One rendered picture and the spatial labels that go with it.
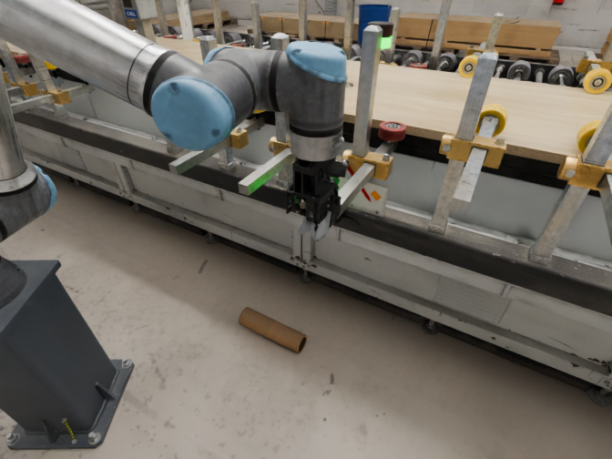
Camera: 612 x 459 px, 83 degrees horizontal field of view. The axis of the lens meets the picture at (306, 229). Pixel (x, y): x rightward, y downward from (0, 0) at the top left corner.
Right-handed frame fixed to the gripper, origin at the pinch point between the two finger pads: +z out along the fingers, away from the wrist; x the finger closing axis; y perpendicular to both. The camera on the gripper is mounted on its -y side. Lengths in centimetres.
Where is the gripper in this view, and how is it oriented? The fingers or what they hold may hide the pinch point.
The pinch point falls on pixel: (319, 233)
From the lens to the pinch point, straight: 74.6
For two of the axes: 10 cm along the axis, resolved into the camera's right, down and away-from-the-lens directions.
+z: 0.0, 7.9, 6.2
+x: 8.7, 3.0, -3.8
